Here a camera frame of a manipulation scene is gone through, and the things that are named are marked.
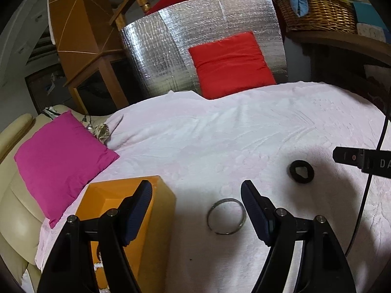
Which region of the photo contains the black hair scrunchie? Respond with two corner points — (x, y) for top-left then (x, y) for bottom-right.
(289, 160), (315, 184)

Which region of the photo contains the silver metal bangle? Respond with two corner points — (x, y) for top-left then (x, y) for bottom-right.
(206, 198), (247, 235)

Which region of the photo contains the orange cardboard tray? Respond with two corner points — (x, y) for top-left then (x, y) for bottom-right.
(76, 175), (176, 292)

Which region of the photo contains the pink white blanket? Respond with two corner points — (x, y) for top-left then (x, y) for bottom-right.
(34, 80), (389, 293)

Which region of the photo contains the magenta cushion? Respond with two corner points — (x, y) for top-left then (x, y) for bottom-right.
(14, 111), (119, 228)

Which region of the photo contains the patterned cloth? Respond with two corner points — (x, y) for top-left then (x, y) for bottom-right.
(42, 106), (125, 146)

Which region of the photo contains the beige leather sofa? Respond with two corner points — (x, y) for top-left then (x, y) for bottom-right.
(0, 104), (114, 293)

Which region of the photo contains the wooden side table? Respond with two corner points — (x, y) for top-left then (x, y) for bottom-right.
(286, 31), (390, 66)

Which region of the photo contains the teal box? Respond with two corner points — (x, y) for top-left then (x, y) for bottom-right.
(353, 2), (388, 31)

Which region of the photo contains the wicker basket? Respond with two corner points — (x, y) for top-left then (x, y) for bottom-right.
(275, 0), (357, 34)

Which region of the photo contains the silver foil insulation sheet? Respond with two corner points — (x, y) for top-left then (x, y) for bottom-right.
(121, 0), (288, 98)

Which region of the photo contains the wooden stair railing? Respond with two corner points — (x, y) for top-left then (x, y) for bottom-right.
(109, 0), (181, 31)

